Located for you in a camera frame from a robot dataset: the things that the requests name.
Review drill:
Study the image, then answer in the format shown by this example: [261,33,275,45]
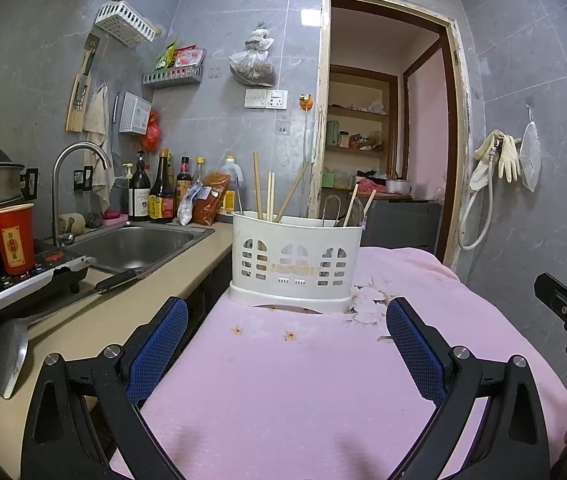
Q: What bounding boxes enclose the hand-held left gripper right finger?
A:
[386,296,550,480]

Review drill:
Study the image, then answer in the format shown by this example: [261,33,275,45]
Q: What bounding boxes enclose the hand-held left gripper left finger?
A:
[20,296,189,480]

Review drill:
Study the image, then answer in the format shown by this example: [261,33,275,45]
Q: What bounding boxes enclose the white plastic utensil holder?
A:
[228,211,365,317]

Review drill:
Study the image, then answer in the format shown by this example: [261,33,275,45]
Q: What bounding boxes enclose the large metal spoon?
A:
[320,195,343,227]

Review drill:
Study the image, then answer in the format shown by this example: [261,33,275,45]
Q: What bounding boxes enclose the stainless steel sink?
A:
[66,222,215,276]

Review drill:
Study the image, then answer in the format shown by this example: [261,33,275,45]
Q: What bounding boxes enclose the grey cabinet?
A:
[361,199,442,257]

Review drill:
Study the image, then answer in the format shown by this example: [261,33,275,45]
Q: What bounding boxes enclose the pink table cloth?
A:
[108,246,567,480]

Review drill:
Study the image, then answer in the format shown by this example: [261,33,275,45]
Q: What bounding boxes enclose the white mesh bag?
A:
[519,105,543,192]

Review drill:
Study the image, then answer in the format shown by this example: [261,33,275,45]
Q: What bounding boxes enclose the white and blue plastic bag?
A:
[177,184,212,226]

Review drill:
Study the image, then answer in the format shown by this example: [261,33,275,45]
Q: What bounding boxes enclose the cream rubber gloves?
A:
[472,130,522,184]

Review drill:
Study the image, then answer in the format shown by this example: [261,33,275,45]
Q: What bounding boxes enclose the beige loofah sponge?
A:
[58,212,87,235]

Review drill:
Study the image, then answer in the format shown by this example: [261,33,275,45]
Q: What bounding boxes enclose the dark bottle white label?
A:
[128,151,152,221]

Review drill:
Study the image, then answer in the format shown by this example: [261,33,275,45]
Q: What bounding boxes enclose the pump soap bottle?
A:
[121,162,134,216]

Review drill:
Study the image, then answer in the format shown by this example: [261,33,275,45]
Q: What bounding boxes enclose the bag of chili powder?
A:
[193,172,232,226]

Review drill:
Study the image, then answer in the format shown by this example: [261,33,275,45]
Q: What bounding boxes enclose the pink cloth on cabinet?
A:
[356,175,389,194]

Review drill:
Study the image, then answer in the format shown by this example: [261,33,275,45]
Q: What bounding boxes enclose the dark bottle red cap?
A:
[176,156,193,199]

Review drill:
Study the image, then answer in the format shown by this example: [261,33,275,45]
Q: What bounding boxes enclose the red paper cup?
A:
[0,203,36,276]

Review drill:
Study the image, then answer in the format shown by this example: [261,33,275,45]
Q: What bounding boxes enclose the cooking oil jug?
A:
[216,156,243,217]

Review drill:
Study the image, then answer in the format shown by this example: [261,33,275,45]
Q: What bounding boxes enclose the wooden shelf unit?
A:
[321,64,400,202]

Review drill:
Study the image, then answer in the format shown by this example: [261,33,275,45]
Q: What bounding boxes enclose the red plastic bag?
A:
[144,109,163,152]

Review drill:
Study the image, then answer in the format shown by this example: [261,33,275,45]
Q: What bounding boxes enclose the curved metal faucet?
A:
[52,141,114,247]

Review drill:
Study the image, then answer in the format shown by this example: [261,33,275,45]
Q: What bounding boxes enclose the beige hanging towel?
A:
[83,84,117,211]

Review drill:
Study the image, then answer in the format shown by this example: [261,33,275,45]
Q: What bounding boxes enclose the wooden cutting board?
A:
[66,34,100,133]

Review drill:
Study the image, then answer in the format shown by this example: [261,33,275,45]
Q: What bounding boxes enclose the green snack packet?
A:
[154,40,178,72]

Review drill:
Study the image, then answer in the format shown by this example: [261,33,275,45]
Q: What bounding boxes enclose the red snack packet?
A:
[173,46,205,68]

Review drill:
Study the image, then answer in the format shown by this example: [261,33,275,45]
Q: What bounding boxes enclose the clear bag of dried goods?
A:
[229,22,278,87]

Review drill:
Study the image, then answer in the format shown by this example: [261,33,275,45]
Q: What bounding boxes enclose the white hose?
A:
[458,132,502,251]

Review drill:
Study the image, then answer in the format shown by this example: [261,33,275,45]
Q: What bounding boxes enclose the steel cleaver black handle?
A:
[0,269,140,400]

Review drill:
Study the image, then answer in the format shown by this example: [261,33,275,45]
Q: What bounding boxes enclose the black wall socket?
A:
[73,165,95,192]
[20,167,40,200]

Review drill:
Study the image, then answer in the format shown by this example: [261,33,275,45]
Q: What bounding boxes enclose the wooden door frame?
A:
[308,0,473,274]

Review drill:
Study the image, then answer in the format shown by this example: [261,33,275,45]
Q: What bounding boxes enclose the hanging metal ladle handle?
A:
[112,91,120,162]

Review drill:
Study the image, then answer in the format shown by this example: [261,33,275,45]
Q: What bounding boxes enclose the small white wall basket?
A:
[119,91,153,136]

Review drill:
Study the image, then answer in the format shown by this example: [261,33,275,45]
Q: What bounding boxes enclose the grey wall shelf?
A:
[143,65,205,90]

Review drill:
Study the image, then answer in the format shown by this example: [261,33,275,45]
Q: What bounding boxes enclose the large white wall basket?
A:
[94,1,158,49]

